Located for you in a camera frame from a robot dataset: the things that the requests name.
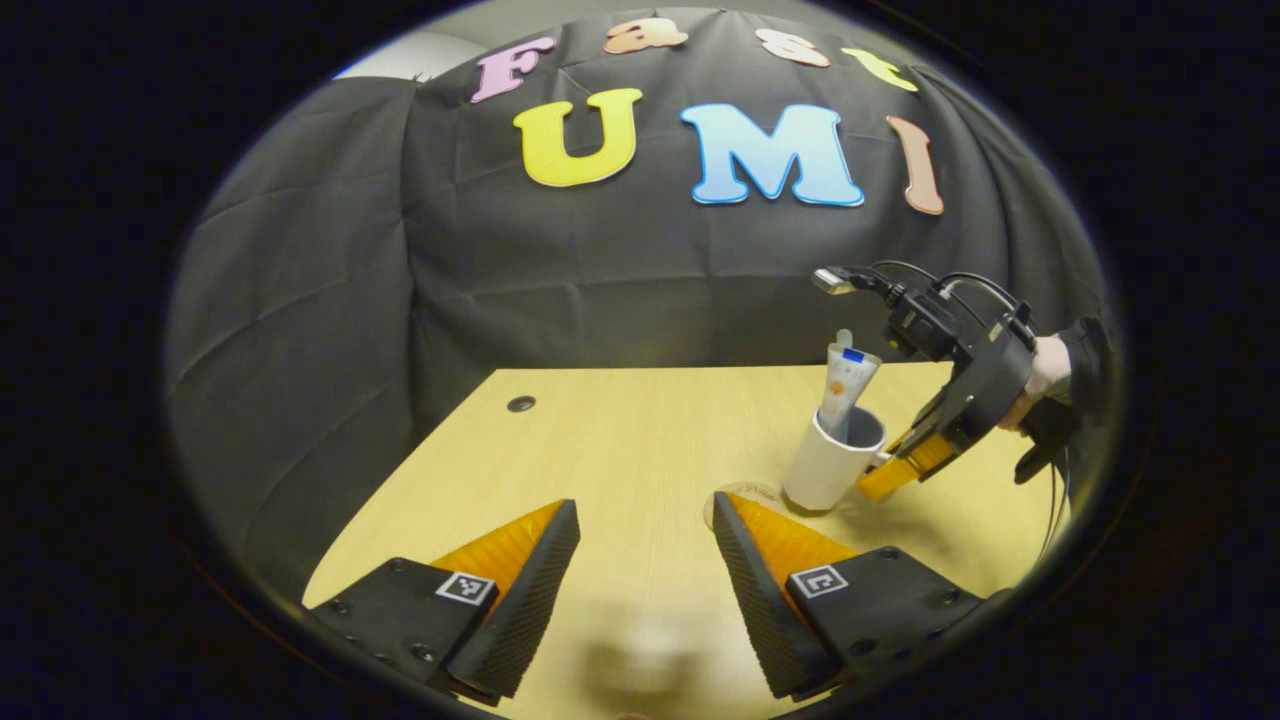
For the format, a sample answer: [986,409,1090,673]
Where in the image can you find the black cable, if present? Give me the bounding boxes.
[873,260,1037,346]
[1038,448,1074,561]

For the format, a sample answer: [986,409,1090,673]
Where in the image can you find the black backdrop cloth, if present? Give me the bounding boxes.
[165,8,1111,601]

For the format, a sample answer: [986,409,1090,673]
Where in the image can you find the white cup with wooden handle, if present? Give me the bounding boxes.
[782,405,896,515]

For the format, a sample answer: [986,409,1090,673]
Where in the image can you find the white toothpaste tube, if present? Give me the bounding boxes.
[818,343,883,446]

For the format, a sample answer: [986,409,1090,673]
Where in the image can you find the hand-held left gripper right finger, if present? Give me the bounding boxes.
[712,490,1011,702]

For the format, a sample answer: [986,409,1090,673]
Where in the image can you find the wooden desktop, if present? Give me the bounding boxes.
[302,362,1071,720]

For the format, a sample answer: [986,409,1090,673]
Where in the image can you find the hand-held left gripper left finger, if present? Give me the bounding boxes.
[305,498,582,707]

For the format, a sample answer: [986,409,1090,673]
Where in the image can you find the round cork coaster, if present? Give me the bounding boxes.
[703,481,793,531]

